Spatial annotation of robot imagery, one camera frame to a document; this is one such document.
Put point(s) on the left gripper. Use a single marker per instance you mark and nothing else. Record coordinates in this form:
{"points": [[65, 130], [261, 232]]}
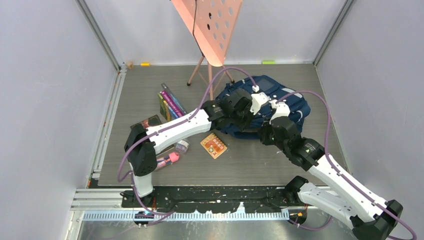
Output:
{"points": [[242, 126]]}

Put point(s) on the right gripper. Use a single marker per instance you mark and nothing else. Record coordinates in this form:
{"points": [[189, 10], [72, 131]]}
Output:
{"points": [[263, 132]]}

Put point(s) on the navy blue student backpack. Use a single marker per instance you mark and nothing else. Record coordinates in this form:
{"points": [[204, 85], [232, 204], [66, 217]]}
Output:
{"points": [[299, 108]]}

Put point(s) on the Animal Farm book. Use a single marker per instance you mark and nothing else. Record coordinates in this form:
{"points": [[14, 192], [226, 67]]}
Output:
{"points": [[165, 110]]}

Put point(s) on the purple Treehouse book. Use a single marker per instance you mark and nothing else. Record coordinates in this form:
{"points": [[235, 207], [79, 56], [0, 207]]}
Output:
{"points": [[172, 104]]}

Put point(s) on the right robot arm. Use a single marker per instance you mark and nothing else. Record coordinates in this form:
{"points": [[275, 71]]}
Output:
{"points": [[369, 216]]}

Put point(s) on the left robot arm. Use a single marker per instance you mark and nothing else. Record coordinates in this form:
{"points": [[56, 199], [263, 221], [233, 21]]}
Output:
{"points": [[143, 144]]}

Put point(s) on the green tape piece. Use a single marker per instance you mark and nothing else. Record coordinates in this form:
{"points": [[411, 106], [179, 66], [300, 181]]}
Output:
{"points": [[268, 62]]}

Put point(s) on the small purple glitter jar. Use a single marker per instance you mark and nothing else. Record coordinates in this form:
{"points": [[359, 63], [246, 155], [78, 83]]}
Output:
{"points": [[182, 146]]}

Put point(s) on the Three Days to See book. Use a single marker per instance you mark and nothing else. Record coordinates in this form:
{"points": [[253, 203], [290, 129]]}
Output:
{"points": [[152, 122]]}

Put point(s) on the pink music stand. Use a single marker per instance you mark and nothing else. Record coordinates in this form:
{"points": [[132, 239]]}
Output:
{"points": [[211, 23]]}

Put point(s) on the small wooden block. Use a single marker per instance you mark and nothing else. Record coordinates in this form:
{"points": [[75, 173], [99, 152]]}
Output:
{"points": [[129, 65]]}

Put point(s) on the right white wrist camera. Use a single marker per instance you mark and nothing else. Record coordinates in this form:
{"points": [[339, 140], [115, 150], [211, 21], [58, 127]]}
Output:
{"points": [[280, 109]]}

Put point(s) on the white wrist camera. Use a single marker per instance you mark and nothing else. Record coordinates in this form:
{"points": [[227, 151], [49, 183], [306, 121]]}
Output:
{"points": [[258, 101], [280, 109]]}

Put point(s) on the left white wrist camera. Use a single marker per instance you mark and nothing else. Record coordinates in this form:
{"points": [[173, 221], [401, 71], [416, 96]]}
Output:
{"points": [[258, 101]]}

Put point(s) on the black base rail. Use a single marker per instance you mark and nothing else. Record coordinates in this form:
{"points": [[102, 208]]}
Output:
{"points": [[214, 199]]}

